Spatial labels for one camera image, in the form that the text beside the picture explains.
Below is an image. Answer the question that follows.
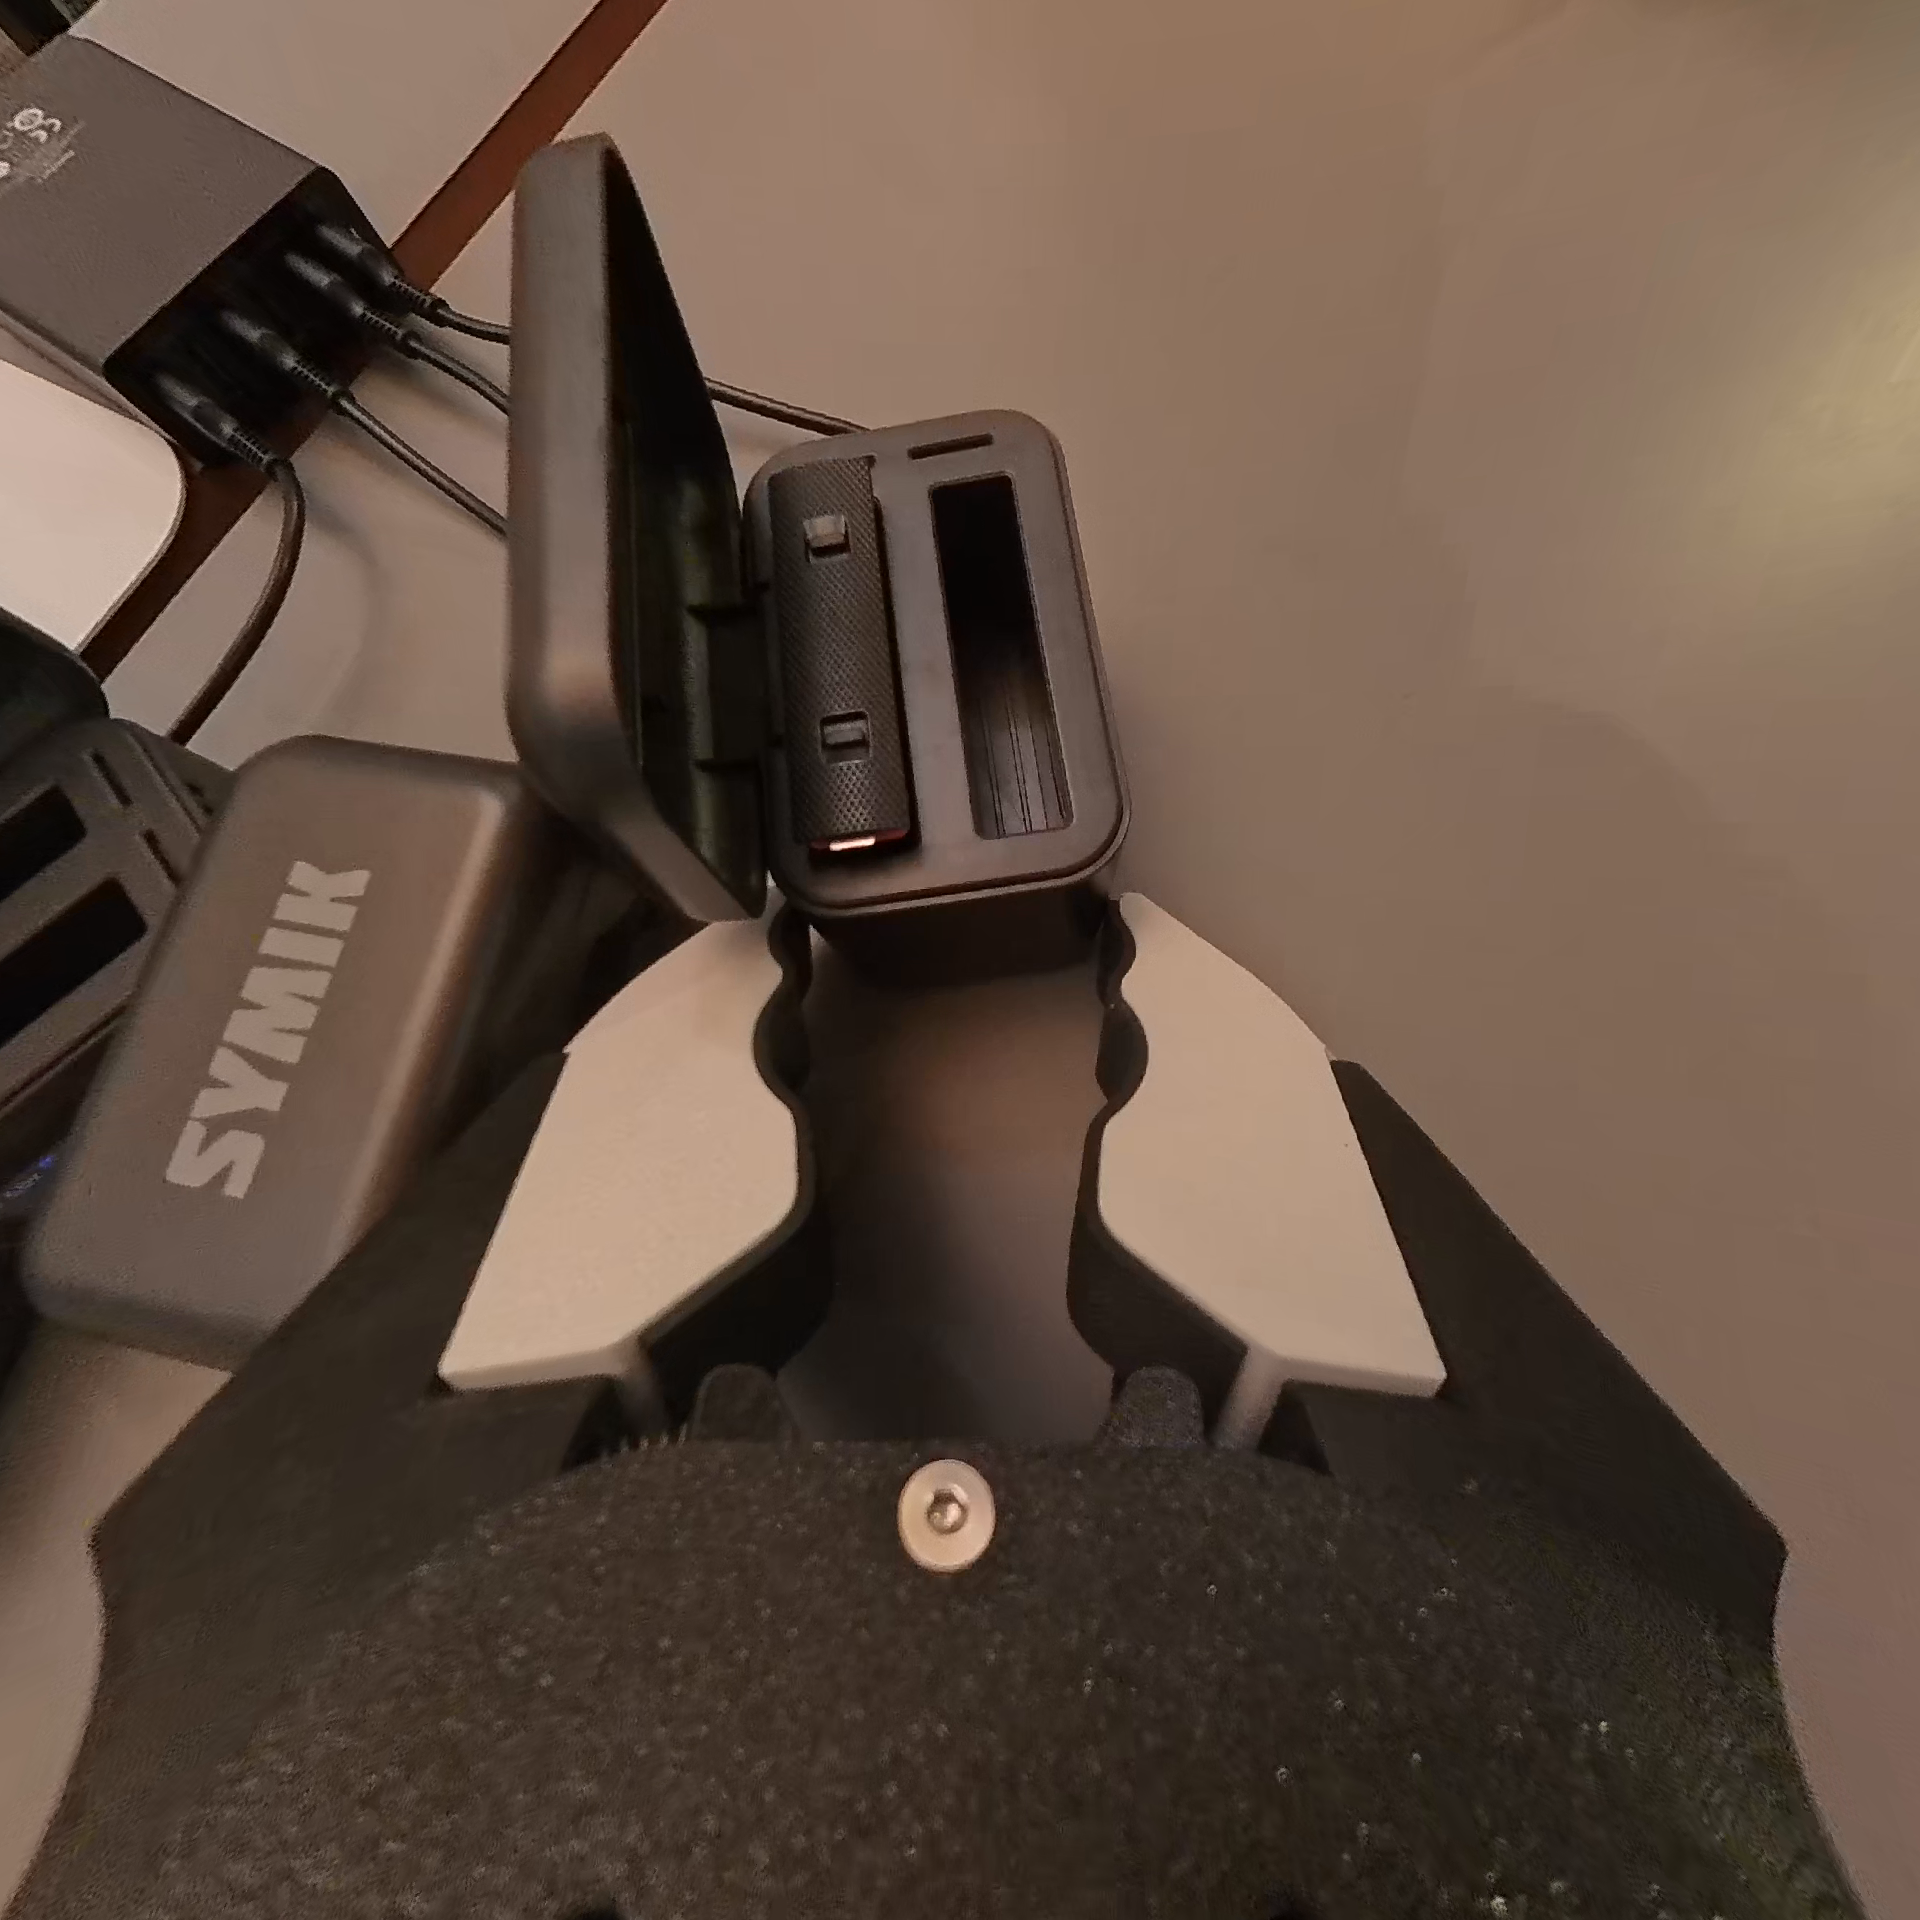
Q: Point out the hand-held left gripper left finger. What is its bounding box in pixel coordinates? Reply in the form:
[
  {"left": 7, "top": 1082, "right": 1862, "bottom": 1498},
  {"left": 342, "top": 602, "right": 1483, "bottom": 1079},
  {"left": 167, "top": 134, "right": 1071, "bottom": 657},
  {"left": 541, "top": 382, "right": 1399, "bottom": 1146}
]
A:
[{"left": 433, "top": 906, "right": 833, "bottom": 1442}]

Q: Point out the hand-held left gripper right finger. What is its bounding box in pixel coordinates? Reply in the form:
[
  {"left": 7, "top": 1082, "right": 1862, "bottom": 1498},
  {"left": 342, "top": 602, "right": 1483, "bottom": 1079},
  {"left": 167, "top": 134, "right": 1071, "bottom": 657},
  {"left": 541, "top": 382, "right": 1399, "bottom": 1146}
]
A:
[{"left": 1065, "top": 890, "right": 1451, "bottom": 1445}]

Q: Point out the black battery red edge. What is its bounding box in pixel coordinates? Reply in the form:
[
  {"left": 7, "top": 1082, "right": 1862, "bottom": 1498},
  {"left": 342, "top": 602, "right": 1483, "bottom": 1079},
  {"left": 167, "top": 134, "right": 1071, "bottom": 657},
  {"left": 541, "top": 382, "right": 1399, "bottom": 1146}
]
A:
[{"left": 768, "top": 457, "right": 920, "bottom": 868}]

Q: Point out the black multiport charger hub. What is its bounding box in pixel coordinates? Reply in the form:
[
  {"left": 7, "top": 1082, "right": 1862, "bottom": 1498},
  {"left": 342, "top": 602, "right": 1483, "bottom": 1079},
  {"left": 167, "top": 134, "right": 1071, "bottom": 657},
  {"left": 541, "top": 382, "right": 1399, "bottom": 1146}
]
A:
[{"left": 0, "top": 29, "right": 404, "bottom": 471}]

